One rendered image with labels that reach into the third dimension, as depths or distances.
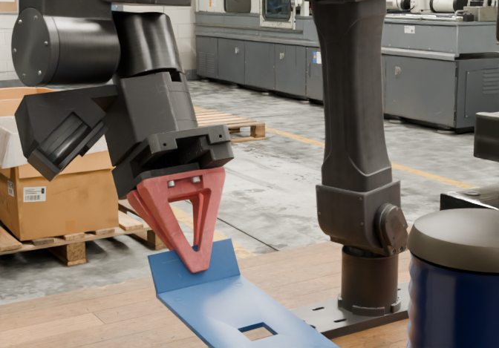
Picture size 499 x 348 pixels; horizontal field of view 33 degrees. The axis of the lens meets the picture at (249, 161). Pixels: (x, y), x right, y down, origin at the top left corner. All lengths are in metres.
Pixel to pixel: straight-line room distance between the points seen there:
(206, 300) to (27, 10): 0.25
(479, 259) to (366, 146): 0.67
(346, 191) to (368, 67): 0.13
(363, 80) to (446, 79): 6.64
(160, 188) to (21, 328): 0.38
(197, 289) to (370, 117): 0.31
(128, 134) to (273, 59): 9.41
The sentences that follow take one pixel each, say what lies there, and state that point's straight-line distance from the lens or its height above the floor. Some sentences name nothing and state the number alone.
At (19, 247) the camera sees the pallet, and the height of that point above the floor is 0.13.
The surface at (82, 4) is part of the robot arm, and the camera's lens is 0.63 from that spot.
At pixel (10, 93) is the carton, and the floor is 0.69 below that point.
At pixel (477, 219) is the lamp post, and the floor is 1.20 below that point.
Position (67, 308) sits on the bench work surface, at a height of 0.90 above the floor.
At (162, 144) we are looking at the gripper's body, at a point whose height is 1.15.
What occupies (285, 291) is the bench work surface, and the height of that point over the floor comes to 0.90.
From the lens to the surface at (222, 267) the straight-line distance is 0.65.
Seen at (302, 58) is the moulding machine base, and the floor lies 0.51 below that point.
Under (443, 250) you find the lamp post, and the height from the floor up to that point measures 1.19.
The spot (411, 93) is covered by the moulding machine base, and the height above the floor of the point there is 0.32.
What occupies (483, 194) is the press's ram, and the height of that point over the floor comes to 1.14.
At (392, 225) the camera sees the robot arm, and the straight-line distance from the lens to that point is 0.88.
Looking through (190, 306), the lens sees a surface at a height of 1.03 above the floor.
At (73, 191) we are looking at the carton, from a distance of 4.00.
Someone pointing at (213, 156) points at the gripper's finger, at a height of 1.13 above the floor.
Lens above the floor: 1.26
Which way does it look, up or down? 11 degrees down
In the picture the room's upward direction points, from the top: 1 degrees counter-clockwise
